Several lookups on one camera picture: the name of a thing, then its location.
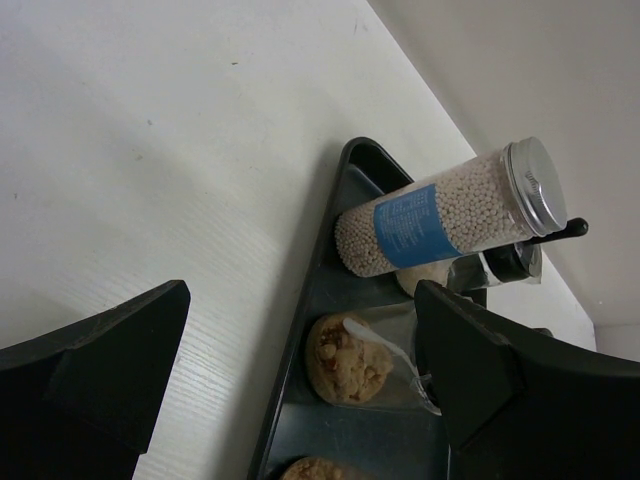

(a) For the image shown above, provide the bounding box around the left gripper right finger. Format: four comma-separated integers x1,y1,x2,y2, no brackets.
414,281,639,479

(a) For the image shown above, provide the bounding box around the black rectangular plastic tray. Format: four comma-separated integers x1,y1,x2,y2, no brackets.
248,137,458,479

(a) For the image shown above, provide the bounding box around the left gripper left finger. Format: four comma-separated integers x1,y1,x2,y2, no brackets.
1,280,190,479

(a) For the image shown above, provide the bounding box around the pink cap spice bottle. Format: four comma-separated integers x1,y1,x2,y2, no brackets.
279,457,377,480

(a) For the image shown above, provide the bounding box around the black round cap spice bottle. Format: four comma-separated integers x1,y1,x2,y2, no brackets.
305,302,441,416

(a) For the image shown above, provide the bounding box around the silver lid blue label jar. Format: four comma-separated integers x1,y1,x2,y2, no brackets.
334,137,568,278

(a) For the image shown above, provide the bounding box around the black knob cap spice bottle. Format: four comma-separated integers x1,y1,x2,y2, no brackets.
395,217,589,297

